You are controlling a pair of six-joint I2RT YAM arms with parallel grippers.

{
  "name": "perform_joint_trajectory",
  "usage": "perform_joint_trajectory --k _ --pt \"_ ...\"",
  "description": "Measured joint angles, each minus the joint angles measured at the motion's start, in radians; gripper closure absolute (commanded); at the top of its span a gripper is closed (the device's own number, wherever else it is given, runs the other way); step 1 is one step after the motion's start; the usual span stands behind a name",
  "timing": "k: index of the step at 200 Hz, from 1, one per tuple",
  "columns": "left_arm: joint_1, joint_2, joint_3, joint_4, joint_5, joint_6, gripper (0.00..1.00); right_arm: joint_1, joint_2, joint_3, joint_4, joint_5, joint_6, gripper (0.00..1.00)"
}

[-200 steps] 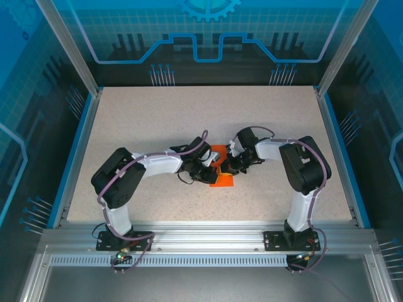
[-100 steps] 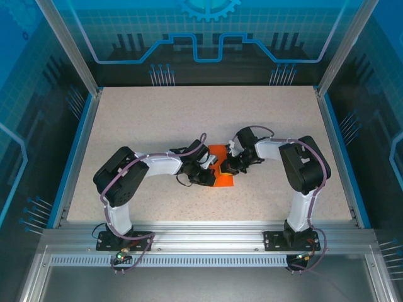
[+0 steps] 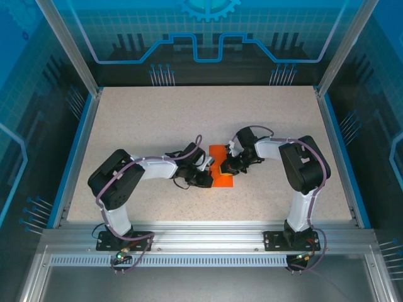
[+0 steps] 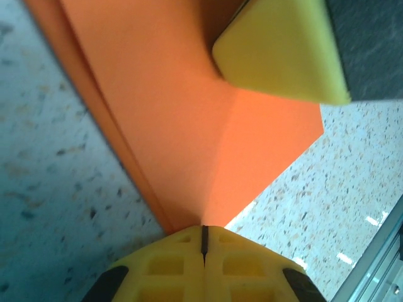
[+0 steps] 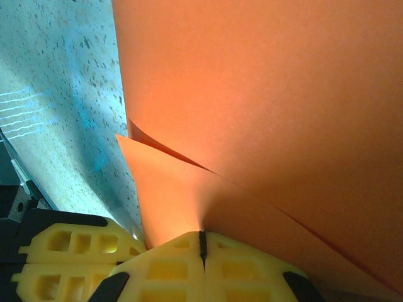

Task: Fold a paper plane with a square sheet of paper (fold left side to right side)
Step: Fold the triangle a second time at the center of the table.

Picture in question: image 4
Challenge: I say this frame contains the orange paper sheet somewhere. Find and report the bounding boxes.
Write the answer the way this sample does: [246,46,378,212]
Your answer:
[22,0,325,236]

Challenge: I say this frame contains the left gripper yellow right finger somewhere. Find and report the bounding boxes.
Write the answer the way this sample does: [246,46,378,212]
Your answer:
[203,225,326,302]

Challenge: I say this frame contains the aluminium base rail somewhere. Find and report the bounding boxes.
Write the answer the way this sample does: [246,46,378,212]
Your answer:
[332,194,403,302]

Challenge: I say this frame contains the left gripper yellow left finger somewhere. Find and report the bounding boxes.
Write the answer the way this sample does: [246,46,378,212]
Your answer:
[81,224,206,302]

